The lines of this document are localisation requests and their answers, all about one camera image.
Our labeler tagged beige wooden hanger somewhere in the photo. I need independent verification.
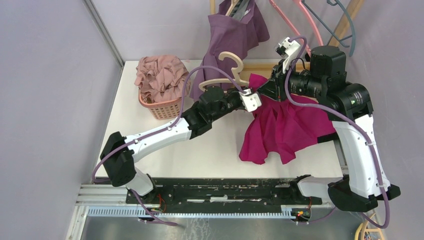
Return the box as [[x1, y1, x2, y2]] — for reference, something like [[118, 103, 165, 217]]
[[225, 0, 249, 18], [198, 51, 249, 92]]

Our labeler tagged magenta skirt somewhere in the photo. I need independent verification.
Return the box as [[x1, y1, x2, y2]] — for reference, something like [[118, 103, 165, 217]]
[[238, 73, 337, 166]]

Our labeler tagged pink pleated skirt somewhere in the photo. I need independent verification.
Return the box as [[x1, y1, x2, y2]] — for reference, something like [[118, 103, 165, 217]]
[[134, 54, 189, 104]]

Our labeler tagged pink plastic hanger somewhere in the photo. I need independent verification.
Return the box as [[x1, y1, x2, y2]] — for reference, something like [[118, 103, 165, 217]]
[[268, 0, 324, 46]]

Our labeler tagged blue-grey plastic hanger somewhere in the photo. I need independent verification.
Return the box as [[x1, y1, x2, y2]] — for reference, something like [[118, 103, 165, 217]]
[[300, 0, 364, 57]]

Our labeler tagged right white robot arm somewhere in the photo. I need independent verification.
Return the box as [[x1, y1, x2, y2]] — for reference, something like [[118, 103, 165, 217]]
[[258, 45, 401, 213]]

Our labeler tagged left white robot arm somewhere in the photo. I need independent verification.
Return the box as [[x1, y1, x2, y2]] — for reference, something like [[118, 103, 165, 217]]
[[100, 86, 244, 204]]

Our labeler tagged purple pleated skirt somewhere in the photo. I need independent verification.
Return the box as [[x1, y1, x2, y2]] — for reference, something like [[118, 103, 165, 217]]
[[202, 0, 270, 77]]

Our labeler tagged wooden hanger on floor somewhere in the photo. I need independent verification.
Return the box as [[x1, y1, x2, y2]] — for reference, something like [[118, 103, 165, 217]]
[[353, 220, 386, 240]]

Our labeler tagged orange plastic basket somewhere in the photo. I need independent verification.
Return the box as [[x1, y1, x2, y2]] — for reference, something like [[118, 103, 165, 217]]
[[138, 90, 182, 120]]

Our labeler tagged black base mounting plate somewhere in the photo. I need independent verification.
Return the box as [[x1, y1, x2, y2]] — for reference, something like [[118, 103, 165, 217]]
[[140, 177, 323, 214]]

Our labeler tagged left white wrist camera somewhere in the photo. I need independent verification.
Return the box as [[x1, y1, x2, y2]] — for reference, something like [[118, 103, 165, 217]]
[[239, 88, 262, 113]]

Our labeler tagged wooden clothes rack frame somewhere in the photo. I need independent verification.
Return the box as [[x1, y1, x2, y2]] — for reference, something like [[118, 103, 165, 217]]
[[209, 0, 366, 82]]

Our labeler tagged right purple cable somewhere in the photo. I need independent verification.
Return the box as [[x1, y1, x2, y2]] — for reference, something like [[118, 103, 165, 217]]
[[284, 35, 391, 230]]

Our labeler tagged purple cable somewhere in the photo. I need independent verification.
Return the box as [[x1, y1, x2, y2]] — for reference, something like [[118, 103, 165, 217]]
[[91, 65, 248, 228], [284, 35, 391, 230]]

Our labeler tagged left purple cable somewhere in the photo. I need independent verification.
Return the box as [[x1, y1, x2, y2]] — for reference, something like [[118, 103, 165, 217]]
[[91, 65, 248, 228]]

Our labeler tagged grey slotted cable duct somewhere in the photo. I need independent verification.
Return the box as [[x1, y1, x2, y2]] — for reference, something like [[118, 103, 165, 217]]
[[86, 206, 311, 220]]

